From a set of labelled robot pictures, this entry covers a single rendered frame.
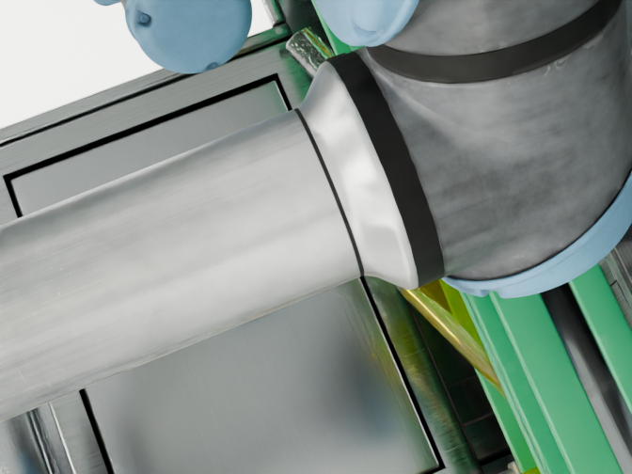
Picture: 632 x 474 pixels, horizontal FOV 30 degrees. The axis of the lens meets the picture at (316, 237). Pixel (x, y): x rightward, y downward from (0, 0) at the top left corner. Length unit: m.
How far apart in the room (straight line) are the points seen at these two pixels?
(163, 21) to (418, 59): 0.25
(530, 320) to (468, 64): 0.38
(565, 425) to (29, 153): 0.59
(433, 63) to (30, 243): 0.19
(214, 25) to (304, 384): 0.45
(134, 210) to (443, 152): 0.14
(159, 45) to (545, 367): 0.34
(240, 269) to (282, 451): 0.57
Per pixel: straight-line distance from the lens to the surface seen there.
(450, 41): 0.48
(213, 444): 1.08
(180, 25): 0.72
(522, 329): 0.83
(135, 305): 0.52
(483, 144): 0.51
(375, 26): 0.47
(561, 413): 0.83
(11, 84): 1.19
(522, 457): 1.00
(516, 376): 0.90
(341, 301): 1.10
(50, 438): 1.13
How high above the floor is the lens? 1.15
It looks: 6 degrees down
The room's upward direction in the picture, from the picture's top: 111 degrees counter-clockwise
